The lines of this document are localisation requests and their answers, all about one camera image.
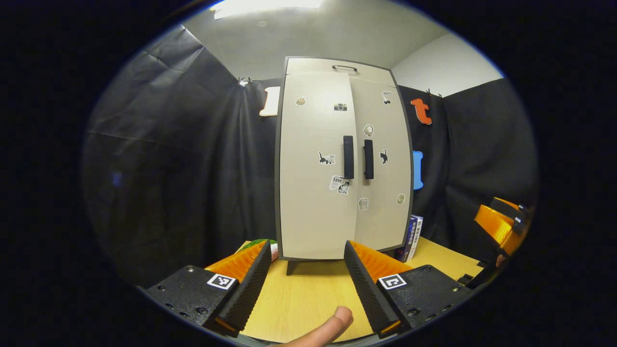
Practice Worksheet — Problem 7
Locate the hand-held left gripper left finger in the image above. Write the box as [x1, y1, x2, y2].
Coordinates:
[145, 240, 273, 338]

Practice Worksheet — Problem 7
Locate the white and grey shoe cabinet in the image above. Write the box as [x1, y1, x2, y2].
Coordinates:
[275, 56, 415, 276]

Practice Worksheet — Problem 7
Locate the white cabinet drawer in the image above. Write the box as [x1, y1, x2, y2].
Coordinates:
[284, 58, 397, 88]

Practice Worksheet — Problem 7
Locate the ceiling light panel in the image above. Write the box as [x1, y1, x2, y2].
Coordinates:
[212, 0, 323, 20]

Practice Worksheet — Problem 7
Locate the dark blue book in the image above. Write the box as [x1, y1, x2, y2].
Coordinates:
[395, 214, 419, 262]

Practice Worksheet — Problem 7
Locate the white cabinet door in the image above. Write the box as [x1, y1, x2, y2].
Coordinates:
[280, 72, 358, 261]
[349, 77, 413, 251]

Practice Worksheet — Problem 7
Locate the watermelon slice plush toy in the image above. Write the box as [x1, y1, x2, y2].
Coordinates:
[236, 239, 279, 262]

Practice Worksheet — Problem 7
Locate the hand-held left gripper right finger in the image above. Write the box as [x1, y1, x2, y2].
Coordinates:
[343, 240, 473, 339]

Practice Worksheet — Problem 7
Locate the white book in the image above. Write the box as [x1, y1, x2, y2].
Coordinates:
[411, 215, 425, 261]

